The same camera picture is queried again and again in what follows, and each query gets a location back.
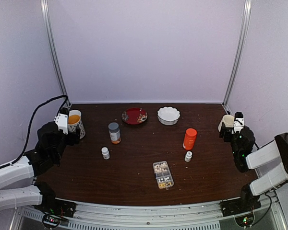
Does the orange pill bottle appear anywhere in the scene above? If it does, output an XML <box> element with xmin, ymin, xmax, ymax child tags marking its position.
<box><xmin>183</xmin><ymin>128</ymin><xmax>197</xmax><ymax>150</ymax></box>

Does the small white bottle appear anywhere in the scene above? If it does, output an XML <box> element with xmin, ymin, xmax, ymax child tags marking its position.
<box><xmin>101</xmin><ymin>147</ymin><xmax>110</xmax><ymax>160</ymax></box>
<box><xmin>184</xmin><ymin>151</ymin><xmax>192</xmax><ymax>162</ymax></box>

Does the grey capped supplement bottle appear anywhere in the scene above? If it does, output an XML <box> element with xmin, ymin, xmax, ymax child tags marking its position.
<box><xmin>108</xmin><ymin>122</ymin><xmax>121</xmax><ymax>144</ymax></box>

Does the clear plastic pill organizer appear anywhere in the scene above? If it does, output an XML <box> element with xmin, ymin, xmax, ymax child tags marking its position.
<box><xmin>153</xmin><ymin>161</ymin><xmax>174</xmax><ymax>190</ymax></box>

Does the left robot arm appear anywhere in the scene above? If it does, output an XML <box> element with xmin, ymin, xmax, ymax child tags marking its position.
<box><xmin>0</xmin><ymin>122</ymin><xmax>81</xmax><ymax>213</ymax></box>

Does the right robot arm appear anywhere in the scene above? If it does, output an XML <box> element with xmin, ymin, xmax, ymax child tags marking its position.
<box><xmin>219</xmin><ymin>126</ymin><xmax>288</xmax><ymax>212</ymax></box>

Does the white cup at right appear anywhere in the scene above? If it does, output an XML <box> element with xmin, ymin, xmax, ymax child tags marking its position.
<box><xmin>218</xmin><ymin>115</ymin><xmax>234</xmax><ymax>132</ymax></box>

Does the floral mug yellow inside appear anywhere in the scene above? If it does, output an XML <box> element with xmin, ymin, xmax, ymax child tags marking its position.
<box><xmin>68</xmin><ymin>110</ymin><xmax>86</xmax><ymax>139</ymax></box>

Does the white scalloped dish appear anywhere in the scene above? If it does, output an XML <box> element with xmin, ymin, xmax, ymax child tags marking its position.
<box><xmin>157</xmin><ymin>106</ymin><xmax>180</xmax><ymax>126</ymax></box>

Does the red floral plate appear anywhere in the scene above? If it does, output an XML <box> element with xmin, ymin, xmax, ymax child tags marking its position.
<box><xmin>121</xmin><ymin>108</ymin><xmax>148</xmax><ymax>125</ymax></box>

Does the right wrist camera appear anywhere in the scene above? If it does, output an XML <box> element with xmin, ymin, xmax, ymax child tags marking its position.
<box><xmin>232</xmin><ymin>112</ymin><xmax>245</xmax><ymax>134</ymax></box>

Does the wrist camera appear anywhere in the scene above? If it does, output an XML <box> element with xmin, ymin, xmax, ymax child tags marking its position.
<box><xmin>232</xmin><ymin>112</ymin><xmax>245</xmax><ymax>134</ymax></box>
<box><xmin>54</xmin><ymin>107</ymin><xmax>69</xmax><ymax>135</ymax></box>

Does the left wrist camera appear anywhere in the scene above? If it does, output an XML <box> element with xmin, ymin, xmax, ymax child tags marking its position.
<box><xmin>54</xmin><ymin>107</ymin><xmax>69</xmax><ymax>135</ymax></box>

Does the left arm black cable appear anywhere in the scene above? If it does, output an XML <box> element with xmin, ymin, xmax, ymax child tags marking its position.
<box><xmin>0</xmin><ymin>94</ymin><xmax>69</xmax><ymax>173</ymax></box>

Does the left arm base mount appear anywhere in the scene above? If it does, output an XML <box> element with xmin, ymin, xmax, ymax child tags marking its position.
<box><xmin>33</xmin><ymin>182</ymin><xmax>76</xmax><ymax>230</ymax></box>

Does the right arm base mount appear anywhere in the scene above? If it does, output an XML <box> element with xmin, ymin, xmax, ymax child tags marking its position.
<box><xmin>219</xmin><ymin>184</ymin><xmax>261</xmax><ymax>228</ymax></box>

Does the front aluminium rail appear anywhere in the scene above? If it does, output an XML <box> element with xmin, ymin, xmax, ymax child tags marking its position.
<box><xmin>8</xmin><ymin>192</ymin><xmax>288</xmax><ymax>230</ymax></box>

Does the right aluminium frame post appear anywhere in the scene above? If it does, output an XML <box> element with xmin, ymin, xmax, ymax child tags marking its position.
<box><xmin>222</xmin><ymin>0</ymin><xmax>252</xmax><ymax>108</ymax></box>

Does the aluminium frame post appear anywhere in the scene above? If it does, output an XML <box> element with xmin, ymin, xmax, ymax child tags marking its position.
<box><xmin>222</xmin><ymin>0</ymin><xmax>252</xmax><ymax>108</ymax></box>
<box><xmin>40</xmin><ymin>0</ymin><xmax>68</xmax><ymax>95</ymax></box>

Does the left aluminium frame post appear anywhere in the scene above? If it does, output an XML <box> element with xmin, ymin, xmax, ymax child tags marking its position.
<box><xmin>40</xmin><ymin>0</ymin><xmax>68</xmax><ymax>95</ymax></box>

